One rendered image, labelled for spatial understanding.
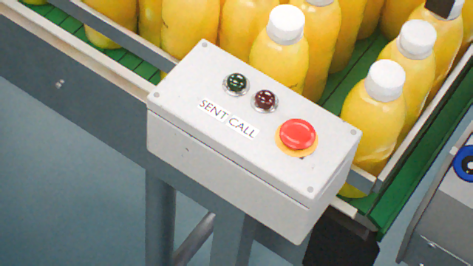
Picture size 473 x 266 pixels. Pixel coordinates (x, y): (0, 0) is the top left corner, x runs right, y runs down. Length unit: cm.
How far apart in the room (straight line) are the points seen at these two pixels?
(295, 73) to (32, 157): 126
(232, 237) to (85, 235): 102
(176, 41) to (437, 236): 41
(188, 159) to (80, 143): 127
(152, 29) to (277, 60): 23
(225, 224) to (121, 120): 25
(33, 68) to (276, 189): 53
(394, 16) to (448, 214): 28
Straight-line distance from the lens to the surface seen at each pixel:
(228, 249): 111
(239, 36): 105
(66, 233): 207
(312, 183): 86
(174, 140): 93
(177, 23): 105
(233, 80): 91
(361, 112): 97
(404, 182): 113
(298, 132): 88
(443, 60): 109
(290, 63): 99
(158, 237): 146
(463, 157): 108
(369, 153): 101
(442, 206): 114
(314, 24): 104
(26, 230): 209
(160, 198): 135
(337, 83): 120
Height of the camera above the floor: 183
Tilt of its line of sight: 55 degrees down
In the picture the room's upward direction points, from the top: 8 degrees clockwise
